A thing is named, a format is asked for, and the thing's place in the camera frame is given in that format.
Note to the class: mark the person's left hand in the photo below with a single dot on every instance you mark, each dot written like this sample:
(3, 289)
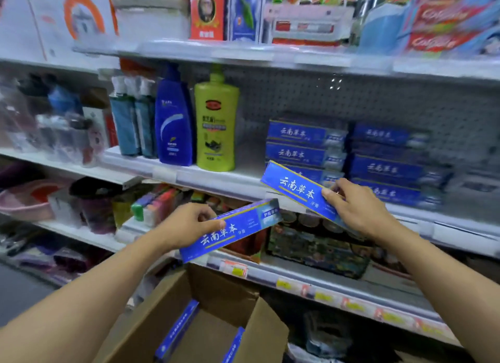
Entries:
(183, 228)

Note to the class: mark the person's right hand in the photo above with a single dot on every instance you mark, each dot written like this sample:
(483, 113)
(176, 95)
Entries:
(363, 212)

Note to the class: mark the person's left thumb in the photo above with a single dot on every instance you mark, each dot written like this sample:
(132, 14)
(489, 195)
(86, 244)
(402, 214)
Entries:
(213, 224)

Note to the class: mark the person's right thumb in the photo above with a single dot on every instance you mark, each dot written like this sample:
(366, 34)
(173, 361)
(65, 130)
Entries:
(331, 198)

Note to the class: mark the blue toothpaste box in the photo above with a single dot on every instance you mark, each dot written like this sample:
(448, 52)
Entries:
(234, 345)
(244, 229)
(177, 329)
(289, 183)

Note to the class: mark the person's left forearm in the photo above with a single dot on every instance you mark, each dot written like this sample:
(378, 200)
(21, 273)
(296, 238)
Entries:
(86, 296)

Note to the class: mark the person's right forearm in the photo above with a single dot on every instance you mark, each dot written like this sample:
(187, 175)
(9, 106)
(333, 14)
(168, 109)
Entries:
(437, 280)

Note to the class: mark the white metal store shelving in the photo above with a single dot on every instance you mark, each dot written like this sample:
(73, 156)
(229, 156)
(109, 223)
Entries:
(242, 181)

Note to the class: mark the stack of blue cartons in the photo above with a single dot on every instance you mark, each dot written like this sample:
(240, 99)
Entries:
(375, 167)

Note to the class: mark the dark printed packets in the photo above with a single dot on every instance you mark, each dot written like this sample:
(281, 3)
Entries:
(320, 251)

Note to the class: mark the pack of colourful sponges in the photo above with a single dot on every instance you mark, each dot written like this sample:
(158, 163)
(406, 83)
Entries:
(156, 204)

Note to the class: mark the brown cardboard box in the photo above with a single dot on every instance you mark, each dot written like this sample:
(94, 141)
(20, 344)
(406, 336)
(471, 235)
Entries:
(218, 296)

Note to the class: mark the yellow-green shampoo bottle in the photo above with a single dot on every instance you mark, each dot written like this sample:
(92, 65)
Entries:
(217, 128)

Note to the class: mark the row of shelf price tags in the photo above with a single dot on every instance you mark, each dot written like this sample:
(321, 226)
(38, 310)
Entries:
(353, 306)

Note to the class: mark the blue shampoo bottle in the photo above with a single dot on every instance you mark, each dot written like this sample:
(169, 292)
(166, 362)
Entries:
(174, 120)

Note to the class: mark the dark purple plastic ware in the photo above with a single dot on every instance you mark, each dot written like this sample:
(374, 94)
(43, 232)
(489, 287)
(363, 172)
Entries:
(97, 206)

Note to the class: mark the grey pegboard back panel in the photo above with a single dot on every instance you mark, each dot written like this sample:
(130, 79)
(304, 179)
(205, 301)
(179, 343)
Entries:
(390, 97)

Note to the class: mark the clear plastic packet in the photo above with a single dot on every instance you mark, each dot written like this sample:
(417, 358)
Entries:
(326, 335)

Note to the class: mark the white and red small box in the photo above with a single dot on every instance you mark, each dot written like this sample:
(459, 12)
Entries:
(102, 120)

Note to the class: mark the pile of dark plastic goods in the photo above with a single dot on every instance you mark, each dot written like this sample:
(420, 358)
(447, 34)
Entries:
(43, 253)

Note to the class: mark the white and red toothpaste boxes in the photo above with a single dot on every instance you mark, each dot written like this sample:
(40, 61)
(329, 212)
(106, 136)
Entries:
(308, 24)

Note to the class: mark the light blue product pack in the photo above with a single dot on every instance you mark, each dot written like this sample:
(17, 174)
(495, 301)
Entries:
(381, 28)

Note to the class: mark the pink plastic basin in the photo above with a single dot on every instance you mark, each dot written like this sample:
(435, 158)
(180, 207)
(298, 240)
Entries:
(27, 202)

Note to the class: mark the group of clear plastic bottles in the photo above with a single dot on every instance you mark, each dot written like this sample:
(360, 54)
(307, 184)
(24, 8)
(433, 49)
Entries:
(50, 128)

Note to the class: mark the blue and white tall box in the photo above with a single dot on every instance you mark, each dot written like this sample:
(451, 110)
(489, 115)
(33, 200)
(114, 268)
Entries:
(244, 13)

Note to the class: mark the red box with portrait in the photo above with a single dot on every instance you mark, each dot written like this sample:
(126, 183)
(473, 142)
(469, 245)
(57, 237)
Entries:
(207, 13)

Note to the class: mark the stack of red toothpaste packs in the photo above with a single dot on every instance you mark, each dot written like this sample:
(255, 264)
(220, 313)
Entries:
(445, 18)

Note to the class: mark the grey and white carton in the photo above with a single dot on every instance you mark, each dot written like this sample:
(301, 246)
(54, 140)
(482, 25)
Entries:
(150, 11)

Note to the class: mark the white carton with orange arc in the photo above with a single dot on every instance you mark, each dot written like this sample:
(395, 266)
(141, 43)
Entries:
(58, 18)

